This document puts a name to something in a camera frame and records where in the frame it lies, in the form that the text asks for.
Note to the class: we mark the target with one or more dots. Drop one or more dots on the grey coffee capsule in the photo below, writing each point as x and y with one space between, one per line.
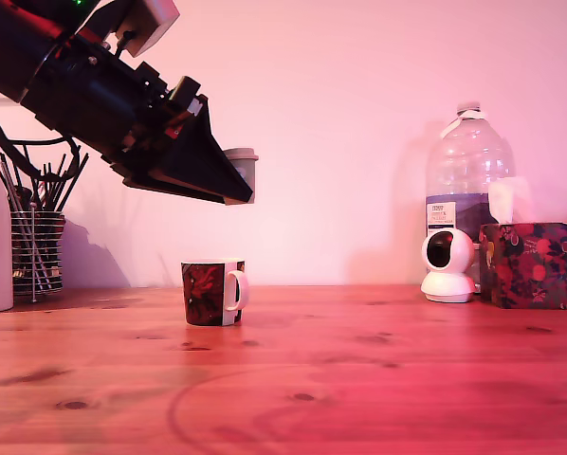
245 163

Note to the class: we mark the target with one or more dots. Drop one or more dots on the black straw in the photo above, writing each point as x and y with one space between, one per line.
75 179
31 166
59 177

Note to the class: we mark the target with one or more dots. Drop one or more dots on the large clear water bottle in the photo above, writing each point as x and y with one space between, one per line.
468 166

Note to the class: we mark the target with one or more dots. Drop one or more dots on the white tissue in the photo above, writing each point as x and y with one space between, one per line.
506 199

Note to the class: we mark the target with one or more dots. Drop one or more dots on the dark floral tissue box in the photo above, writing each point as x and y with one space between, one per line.
530 265

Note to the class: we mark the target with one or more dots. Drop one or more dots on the pale grey camera box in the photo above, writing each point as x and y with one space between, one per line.
151 23

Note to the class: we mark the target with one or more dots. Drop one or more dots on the small white round camera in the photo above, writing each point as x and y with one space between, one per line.
447 265

